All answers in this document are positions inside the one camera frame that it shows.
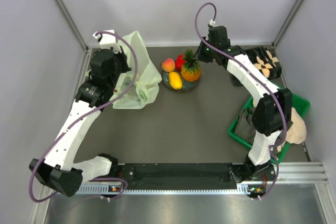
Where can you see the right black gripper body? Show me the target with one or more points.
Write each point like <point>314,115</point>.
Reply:
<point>208,54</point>

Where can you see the peach coloured fruit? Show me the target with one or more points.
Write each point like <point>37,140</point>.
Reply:
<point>168,65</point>

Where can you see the toy pineapple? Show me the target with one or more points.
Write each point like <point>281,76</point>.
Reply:
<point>190,69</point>

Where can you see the pale green plastic bag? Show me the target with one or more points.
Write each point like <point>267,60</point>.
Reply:
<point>138,87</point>

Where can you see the dark grey cloth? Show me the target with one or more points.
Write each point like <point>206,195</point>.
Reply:
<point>245,128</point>

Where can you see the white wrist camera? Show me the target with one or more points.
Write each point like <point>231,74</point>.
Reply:
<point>107,41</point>
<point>212,23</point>

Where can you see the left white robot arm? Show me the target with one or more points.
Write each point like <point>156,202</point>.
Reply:
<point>57,170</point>

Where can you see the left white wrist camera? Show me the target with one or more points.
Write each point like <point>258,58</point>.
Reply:
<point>107,41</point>

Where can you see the beige cloth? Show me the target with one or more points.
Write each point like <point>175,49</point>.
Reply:
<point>297,132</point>

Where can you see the blue ceramic plate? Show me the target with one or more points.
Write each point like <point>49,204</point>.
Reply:
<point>187,86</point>

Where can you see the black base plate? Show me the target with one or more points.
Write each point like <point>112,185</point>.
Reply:
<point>137,171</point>

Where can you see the red bell pepper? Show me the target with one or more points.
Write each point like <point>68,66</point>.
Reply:
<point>179,62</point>

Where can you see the yellow mango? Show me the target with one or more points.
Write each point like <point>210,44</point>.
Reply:
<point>175,80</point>

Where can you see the black flower patterned blanket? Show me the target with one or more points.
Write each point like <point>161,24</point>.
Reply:
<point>263,59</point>

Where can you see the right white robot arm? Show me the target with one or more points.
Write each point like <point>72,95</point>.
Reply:
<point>272,105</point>

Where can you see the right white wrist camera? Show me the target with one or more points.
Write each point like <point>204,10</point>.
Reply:
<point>212,23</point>

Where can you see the green plastic bin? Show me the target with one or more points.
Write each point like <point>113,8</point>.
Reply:
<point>300,104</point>

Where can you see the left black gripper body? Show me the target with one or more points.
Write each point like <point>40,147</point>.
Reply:
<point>122,66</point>

